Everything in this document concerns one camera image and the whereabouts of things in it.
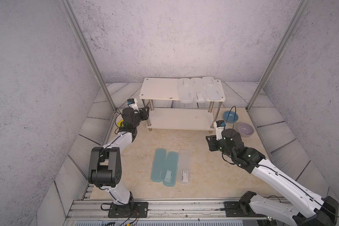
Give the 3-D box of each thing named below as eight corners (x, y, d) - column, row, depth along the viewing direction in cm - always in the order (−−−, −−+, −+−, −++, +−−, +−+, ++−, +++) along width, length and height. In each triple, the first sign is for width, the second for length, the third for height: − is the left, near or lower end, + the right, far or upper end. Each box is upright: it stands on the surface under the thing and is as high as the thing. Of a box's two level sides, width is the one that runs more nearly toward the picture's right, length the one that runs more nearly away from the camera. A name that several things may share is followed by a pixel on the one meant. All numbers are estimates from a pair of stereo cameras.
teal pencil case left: (151, 182, 85) (150, 181, 83) (154, 149, 99) (154, 148, 97) (165, 182, 85) (165, 181, 83) (167, 149, 99) (166, 148, 97)
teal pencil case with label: (162, 186, 83) (162, 185, 82) (167, 152, 98) (167, 150, 96) (176, 187, 83) (176, 186, 81) (179, 153, 97) (179, 151, 95)
